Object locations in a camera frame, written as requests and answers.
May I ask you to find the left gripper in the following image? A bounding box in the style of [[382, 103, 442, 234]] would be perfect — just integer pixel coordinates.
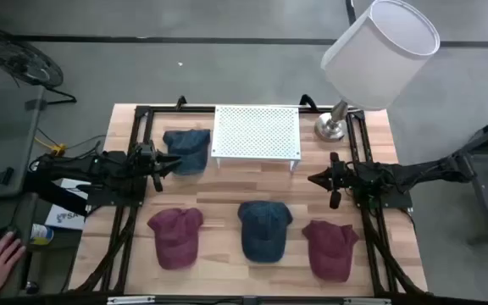
[[129, 142, 183, 192]]

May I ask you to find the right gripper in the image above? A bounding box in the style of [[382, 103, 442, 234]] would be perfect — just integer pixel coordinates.
[[307, 152, 358, 211]]

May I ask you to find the blue denim cap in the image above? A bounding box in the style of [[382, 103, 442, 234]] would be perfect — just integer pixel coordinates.
[[162, 129, 212, 176], [237, 200, 294, 263]]

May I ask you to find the maroon cap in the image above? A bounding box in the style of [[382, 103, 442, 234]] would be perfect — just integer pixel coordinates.
[[302, 219, 360, 283], [147, 207, 205, 271]]

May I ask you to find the white perforated metal shelf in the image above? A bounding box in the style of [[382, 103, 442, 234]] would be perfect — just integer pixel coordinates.
[[210, 104, 302, 173]]

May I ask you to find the white cardboard box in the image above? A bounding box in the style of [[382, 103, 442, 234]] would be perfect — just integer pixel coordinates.
[[44, 177, 91, 231]]

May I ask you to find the table lamp with white shade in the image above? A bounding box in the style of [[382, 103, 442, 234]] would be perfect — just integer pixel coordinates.
[[313, 0, 441, 143]]

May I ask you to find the drink can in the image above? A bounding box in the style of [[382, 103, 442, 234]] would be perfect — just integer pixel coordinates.
[[30, 223, 54, 247]]

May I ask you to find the grey side table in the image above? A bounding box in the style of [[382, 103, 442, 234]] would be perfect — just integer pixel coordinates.
[[0, 84, 46, 200]]

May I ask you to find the black computer mouse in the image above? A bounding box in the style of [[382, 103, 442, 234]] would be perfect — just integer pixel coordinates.
[[0, 225, 23, 247]]

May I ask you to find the black floor fan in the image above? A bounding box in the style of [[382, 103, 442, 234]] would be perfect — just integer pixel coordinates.
[[0, 27, 65, 90]]

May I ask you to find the black aluminium table frame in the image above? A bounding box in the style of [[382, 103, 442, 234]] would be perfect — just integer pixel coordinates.
[[74, 95, 431, 297]]

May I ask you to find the yellow cable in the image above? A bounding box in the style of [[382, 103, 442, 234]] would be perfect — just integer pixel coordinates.
[[34, 135, 68, 157]]

